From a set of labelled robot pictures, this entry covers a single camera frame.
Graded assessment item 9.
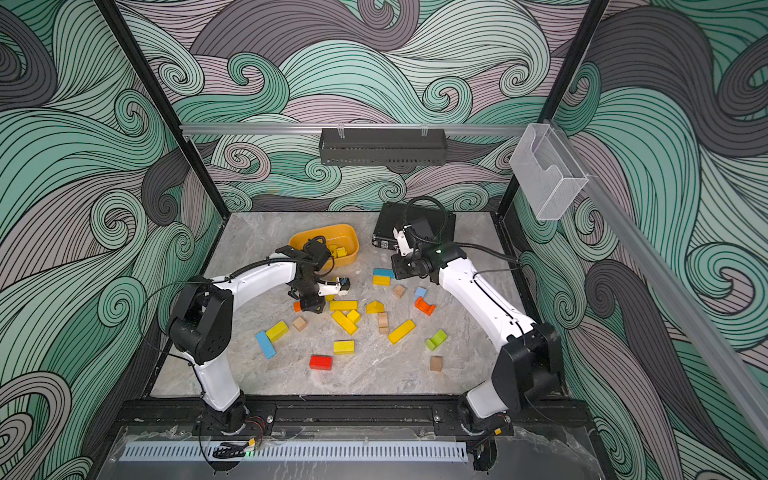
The yellow green block left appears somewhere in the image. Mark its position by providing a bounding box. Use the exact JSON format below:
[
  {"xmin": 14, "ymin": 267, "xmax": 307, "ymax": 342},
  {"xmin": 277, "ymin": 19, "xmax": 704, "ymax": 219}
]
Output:
[{"xmin": 266, "ymin": 321, "xmax": 290, "ymax": 343}]

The yellow flat block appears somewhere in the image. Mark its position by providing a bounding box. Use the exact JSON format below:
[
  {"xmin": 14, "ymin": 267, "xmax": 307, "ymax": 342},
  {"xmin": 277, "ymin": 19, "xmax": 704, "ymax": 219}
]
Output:
[{"xmin": 329, "ymin": 300, "xmax": 358, "ymax": 312}]

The clear plastic wall holder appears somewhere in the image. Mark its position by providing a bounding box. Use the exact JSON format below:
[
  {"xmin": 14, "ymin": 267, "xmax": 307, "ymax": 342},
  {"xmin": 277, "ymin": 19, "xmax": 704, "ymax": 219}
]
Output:
[{"xmin": 510, "ymin": 123, "xmax": 588, "ymax": 221}]

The blue long block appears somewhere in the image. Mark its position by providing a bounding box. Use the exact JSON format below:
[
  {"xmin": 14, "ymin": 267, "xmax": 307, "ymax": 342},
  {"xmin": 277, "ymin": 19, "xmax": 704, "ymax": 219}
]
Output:
[{"xmin": 255, "ymin": 331, "xmax": 276, "ymax": 359}]

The black electronics box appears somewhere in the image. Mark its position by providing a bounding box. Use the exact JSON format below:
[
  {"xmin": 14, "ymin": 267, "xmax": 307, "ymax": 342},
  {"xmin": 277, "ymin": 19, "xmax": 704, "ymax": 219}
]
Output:
[{"xmin": 371, "ymin": 201, "xmax": 456, "ymax": 251}]

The white cable duct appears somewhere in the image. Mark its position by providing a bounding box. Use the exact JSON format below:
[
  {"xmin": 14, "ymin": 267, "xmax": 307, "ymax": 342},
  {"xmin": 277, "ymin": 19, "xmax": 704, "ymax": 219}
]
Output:
[{"xmin": 118, "ymin": 441, "xmax": 469, "ymax": 463}]

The yellow block under teal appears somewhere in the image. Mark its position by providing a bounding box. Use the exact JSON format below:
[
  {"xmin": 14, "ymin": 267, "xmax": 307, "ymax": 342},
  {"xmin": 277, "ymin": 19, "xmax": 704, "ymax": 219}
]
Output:
[{"xmin": 372, "ymin": 275, "xmax": 391, "ymax": 286}]

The natural wood long block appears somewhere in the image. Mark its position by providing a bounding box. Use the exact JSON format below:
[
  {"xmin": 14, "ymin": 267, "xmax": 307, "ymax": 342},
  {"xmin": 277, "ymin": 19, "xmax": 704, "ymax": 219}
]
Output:
[{"xmin": 377, "ymin": 312, "xmax": 390, "ymax": 335}]

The diagonal yellow long block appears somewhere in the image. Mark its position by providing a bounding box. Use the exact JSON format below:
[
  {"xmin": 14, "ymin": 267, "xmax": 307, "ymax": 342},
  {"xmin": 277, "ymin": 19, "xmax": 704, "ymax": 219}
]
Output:
[{"xmin": 332, "ymin": 311, "xmax": 358, "ymax": 335}]

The natural wood cube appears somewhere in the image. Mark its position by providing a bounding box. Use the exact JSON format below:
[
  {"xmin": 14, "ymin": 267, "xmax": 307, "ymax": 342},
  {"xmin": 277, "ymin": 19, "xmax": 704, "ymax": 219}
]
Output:
[
  {"xmin": 292, "ymin": 316, "xmax": 308, "ymax": 332},
  {"xmin": 429, "ymin": 356, "xmax": 443, "ymax": 372}
]

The orange arch block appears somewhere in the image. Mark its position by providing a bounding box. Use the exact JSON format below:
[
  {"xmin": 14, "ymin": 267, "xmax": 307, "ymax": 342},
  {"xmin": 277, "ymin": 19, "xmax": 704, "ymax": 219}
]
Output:
[{"xmin": 414, "ymin": 296, "xmax": 436, "ymax": 316}]

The yellow long block right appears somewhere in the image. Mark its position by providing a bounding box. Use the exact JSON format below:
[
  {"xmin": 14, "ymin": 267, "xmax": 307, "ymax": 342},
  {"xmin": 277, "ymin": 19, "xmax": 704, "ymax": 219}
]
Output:
[{"xmin": 388, "ymin": 319, "xmax": 416, "ymax": 345}]

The yellow small cube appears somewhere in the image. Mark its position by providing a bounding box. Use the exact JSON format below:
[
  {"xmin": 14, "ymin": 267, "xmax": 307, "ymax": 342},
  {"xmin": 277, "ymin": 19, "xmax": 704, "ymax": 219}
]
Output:
[{"xmin": 347, "ymin": 310, "xmax": 361, "ymax": 324}]

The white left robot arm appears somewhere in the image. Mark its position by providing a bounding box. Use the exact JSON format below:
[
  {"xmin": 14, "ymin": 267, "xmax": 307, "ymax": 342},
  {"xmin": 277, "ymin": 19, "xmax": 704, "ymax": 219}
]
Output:
[{"xmin": 167, "ymin": 236, "xmax": 351, "ymax": 435}]

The natural wood cube left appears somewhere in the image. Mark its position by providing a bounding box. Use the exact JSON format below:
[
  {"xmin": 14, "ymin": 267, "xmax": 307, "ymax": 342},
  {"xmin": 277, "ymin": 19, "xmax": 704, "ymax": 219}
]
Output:
[{"xmin": 292, "ymin": 316, "xmax": 308, "ymax": 332}]

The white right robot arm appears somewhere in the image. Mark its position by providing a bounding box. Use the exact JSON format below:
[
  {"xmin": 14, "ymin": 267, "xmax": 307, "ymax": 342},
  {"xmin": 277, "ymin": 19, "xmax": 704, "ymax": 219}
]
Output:
[{"xmin": 391, "ymin": 196, "xmax": 564, "ymax": 435}]

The black wall tray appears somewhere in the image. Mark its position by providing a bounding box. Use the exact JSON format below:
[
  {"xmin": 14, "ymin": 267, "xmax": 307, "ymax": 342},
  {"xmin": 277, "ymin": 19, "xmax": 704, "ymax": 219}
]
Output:
[{"xmin": 319, "ymin": 128, "xmax": 448, "ymax": 167}]

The orange plastic tub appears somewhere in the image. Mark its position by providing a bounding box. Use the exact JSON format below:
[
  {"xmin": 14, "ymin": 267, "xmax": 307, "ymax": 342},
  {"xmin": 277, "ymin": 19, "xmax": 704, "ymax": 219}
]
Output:
[{"xmin": 289, "ymin": 224, "xmax": 360, "ymax": 267}]

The green arch block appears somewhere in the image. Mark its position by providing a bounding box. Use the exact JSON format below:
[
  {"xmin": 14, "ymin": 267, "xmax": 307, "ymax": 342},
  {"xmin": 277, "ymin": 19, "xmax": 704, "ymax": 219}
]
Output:
[{"xmin": 425, "ymin": 329, "xmax": 448, "ymax": 351}]

